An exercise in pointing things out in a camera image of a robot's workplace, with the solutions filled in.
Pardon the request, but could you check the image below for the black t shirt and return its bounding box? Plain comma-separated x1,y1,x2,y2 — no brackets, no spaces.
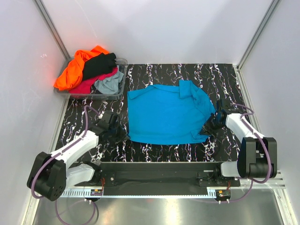
82,53,117,81

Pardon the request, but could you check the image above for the grey t shirt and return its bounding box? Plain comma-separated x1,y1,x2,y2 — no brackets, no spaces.
93,71,124,95

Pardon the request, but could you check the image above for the purple cable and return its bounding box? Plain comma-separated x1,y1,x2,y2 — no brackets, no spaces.
192,103,275,204
30,105,104,225

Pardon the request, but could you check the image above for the blue t shirt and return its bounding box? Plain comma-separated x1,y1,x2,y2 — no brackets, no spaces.
127,80,216,145

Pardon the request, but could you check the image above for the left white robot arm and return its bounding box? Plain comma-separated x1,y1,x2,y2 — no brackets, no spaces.
26,111,128,201

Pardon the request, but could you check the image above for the magenta t shirt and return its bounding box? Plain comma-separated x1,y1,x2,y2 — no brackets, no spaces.
68,67,118,96

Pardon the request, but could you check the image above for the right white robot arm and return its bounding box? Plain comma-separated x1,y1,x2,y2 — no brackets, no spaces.
200,109,277,186

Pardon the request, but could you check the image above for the orange t shirt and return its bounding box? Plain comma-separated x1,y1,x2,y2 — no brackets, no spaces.
53,45,109,91

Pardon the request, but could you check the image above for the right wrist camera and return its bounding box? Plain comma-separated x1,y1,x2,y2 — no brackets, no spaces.
216,99,231,111

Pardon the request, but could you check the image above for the aluminium frame rail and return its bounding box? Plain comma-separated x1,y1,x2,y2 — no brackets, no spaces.
236,171,285,189

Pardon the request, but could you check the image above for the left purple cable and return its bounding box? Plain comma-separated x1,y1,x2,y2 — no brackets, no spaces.
30,105,104,225

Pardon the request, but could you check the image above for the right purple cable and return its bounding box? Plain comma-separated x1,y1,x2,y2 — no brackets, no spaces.
192,103,275,204

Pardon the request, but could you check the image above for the clear plastic bin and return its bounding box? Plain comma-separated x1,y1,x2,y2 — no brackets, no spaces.
53,58,128,100

